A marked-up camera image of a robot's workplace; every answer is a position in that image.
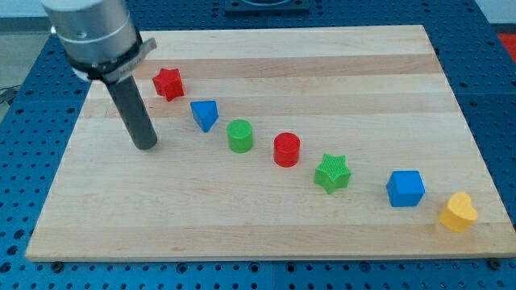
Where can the blue triangle block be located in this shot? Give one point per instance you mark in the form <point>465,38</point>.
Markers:
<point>205,113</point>

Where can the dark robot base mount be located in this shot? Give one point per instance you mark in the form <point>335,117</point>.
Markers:
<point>236,7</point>

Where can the red star block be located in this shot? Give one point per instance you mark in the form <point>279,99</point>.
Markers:
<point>168,83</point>

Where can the light wooden board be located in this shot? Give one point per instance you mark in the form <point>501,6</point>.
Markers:
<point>377,95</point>

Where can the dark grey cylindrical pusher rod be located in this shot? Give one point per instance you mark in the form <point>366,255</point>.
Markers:
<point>130,105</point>

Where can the green star block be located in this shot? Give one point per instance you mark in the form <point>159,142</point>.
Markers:
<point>332,173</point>

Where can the red cylinder block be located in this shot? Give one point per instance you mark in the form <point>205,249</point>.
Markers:
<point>286,149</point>

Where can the blue cube block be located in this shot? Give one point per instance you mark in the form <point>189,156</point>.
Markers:
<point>405,188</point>

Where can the green cylinder block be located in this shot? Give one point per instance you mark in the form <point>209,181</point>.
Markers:
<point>240,135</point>

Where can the yellow heart block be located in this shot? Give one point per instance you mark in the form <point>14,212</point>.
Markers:
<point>458,214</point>

